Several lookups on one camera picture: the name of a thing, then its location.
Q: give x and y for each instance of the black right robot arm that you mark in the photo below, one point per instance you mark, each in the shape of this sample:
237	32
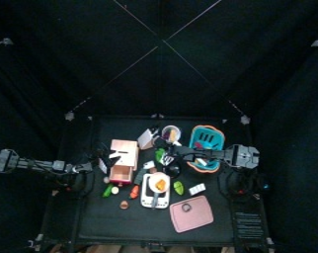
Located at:
235	155

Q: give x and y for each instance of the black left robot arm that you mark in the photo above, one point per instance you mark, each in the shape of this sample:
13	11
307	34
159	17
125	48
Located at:
33	163

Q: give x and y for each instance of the pink wooden drawer box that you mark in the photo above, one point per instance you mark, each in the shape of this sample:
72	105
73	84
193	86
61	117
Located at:
124	161

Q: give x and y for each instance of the green toy vegetable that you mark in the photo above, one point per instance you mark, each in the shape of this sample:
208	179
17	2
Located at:
159	154

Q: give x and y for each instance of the black toy ladle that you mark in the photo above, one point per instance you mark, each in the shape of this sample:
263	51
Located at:
172	170

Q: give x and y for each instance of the white toy pot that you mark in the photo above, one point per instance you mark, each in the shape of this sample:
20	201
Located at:
171	133

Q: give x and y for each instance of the small beige toy ball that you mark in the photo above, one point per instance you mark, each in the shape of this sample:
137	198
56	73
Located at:
105	180

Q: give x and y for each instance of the teal basket orange rim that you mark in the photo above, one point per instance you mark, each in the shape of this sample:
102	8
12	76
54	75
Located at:
207	138

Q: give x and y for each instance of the toy pan with orange food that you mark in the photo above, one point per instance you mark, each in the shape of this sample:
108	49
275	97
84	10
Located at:
159	183

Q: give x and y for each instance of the green toy leaf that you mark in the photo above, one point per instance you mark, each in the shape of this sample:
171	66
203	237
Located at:
179	187

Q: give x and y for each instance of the small white toy egg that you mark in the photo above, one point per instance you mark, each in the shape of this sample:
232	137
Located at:
114	190

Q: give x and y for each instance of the green toy cucumber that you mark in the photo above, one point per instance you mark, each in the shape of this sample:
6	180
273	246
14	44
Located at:
108	190

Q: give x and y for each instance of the orange toy carrot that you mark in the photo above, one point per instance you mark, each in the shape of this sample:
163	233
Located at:
134	192

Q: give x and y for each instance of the small white block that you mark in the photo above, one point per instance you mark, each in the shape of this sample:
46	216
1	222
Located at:
196	189

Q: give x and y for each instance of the white toy stove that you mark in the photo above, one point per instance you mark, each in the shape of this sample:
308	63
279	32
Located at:
155	199

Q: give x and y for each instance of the pink cutting board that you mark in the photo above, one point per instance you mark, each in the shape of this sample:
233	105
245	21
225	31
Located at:
191	214

